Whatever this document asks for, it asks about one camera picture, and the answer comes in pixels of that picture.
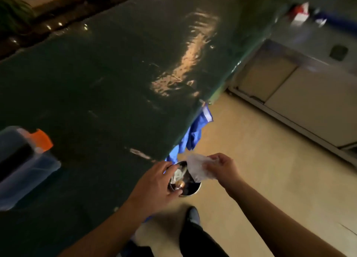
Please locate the green plant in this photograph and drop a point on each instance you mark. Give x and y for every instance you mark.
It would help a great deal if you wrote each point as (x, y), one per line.
(14, 15)

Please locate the person's left forearm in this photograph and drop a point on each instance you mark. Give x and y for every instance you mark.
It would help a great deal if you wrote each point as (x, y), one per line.
(107, 231)

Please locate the person's dark shoe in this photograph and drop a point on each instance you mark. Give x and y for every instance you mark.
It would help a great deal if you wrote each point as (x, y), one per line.
(193, 215)

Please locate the person's leg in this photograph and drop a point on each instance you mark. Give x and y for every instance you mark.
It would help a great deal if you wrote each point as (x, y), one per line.
(199, 241)

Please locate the dark stone counter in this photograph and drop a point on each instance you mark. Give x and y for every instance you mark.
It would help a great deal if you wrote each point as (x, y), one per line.
(47, 19)

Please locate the dark green table cover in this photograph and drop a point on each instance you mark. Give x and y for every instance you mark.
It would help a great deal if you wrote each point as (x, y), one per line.
(106, 97)

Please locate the person's right fingers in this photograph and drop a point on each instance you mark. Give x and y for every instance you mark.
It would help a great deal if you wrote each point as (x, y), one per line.
(214, 164)

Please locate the person's left thumb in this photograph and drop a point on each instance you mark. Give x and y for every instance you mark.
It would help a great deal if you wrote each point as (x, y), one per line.
(170, 177)

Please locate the small steel bowl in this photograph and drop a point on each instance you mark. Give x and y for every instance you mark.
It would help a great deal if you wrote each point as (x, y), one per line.
(187, 184)

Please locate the person's left hand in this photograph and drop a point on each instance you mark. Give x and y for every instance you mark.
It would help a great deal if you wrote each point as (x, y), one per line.
(152, 189)

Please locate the dark square drain cover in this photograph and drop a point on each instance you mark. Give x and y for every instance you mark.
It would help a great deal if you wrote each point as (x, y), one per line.
(338, 52)

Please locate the person's right forearm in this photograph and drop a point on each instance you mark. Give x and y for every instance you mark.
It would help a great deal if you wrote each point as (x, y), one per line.
(274, 223)

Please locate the clear plastic bag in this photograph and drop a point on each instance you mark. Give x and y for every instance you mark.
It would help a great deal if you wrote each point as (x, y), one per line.
(198, 167)

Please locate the steel cabinet with sliding doors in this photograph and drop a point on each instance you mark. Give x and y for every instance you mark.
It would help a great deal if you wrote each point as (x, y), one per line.
(304, 95)

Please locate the blue cloth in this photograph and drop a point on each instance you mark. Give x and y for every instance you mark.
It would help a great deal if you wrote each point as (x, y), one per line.
(195, 132)

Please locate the clear plastic container orange latch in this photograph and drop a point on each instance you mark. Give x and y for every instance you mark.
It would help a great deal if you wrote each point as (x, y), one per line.
(21, 167)

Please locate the person's right hand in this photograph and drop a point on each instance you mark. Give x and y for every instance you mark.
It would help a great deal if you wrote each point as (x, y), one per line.
(226, 169)

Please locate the blue and white object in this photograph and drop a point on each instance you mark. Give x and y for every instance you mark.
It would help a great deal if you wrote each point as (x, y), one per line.
(332, 20)

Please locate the red and white box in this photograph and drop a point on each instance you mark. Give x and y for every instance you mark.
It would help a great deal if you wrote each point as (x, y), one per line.
(299, 14)

